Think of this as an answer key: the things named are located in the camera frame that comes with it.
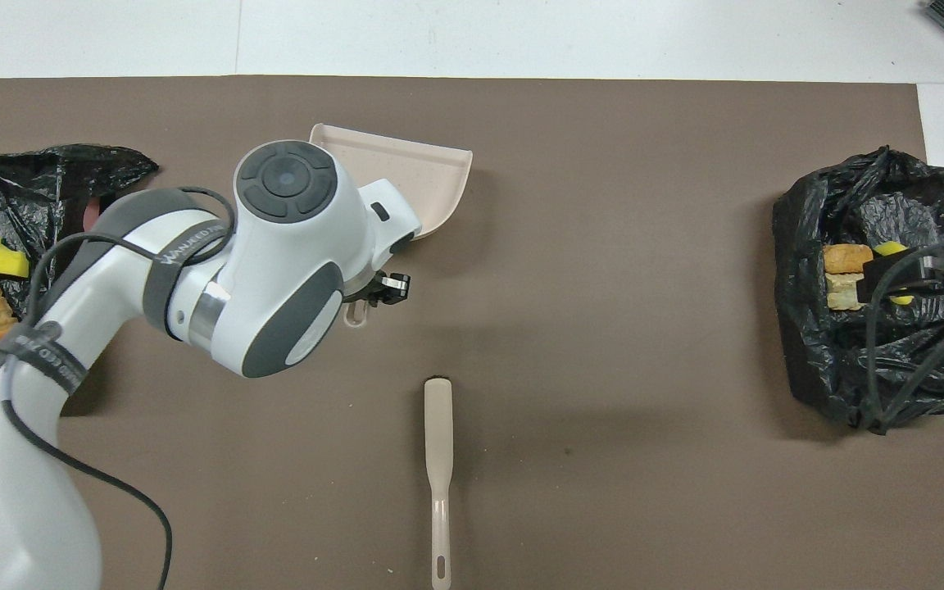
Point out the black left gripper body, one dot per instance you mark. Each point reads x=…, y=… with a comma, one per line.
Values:
x=360, y=296

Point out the green yellow sponge piece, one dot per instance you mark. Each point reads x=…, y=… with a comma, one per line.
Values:
x=890, y=248

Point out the brown sponge piece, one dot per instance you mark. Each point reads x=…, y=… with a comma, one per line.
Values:
x=847, y=259

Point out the beige plastic dustpan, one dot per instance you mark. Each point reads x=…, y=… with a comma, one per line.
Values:
x=406, y=176

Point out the beige hand brush black bristles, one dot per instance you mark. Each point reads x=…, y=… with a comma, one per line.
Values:
x=437, y=442

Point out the yellow sponge wedge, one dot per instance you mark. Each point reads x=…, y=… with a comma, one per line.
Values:
x=3, y=260

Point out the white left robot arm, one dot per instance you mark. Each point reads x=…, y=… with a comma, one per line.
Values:
x=275, y=270

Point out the black bag lined bin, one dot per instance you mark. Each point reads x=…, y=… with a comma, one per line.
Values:
x=832, y=360

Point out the black bag bin pink box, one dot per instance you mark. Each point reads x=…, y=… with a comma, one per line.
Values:
x=21, y=176

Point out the brown table mat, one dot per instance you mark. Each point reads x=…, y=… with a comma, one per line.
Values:
x=603, y=492

